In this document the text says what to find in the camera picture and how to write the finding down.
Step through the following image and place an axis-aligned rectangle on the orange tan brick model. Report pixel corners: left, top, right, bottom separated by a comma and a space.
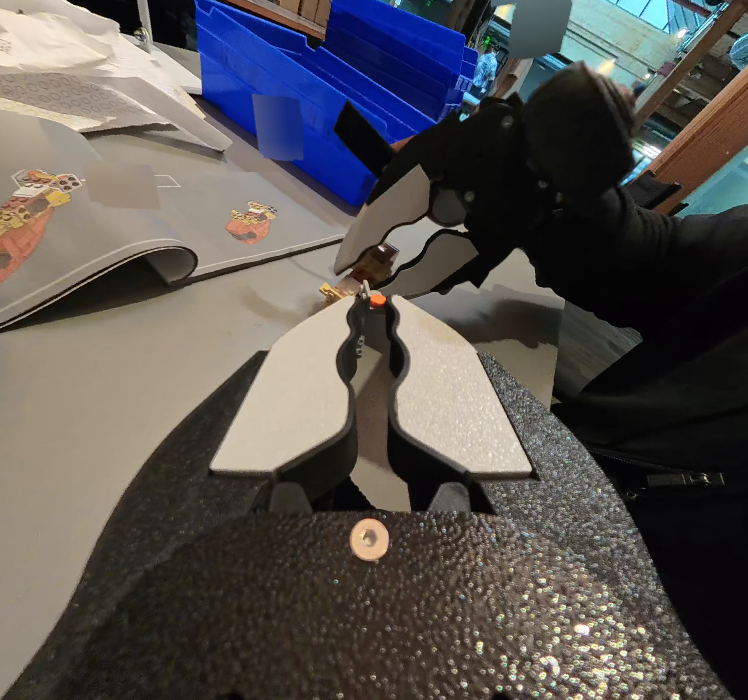
318, 244, 401, 306

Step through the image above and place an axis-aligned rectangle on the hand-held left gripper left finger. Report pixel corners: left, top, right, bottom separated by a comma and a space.
209, 298, 358, 477

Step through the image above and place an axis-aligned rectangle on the person's dark jacket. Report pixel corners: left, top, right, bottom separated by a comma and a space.
549, 279, 748, 700

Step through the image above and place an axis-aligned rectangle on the stack of blue plastic bins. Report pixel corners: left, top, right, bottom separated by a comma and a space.
327, 0, 481, 123

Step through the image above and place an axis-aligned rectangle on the blue plastic bin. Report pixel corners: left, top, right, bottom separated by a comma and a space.
193, 0, 439, 208

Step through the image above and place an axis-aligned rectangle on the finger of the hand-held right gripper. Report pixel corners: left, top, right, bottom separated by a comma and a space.
383, 228, 481, 297
333, 163, 433, 276

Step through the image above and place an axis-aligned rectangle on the grey instruction booklet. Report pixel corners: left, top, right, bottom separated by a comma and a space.
0, 110, 347, 329

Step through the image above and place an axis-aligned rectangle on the small dark grey brick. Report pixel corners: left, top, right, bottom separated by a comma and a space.
352, 279, 372, 360

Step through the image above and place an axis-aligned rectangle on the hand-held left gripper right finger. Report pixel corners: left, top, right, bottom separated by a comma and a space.
387, 295, 534, 479

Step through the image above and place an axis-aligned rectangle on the wooden pillar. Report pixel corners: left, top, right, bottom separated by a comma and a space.
649, 69, 748, 216

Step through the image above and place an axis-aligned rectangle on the torn white paper bag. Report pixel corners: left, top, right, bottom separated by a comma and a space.
0, 0, 235, 154

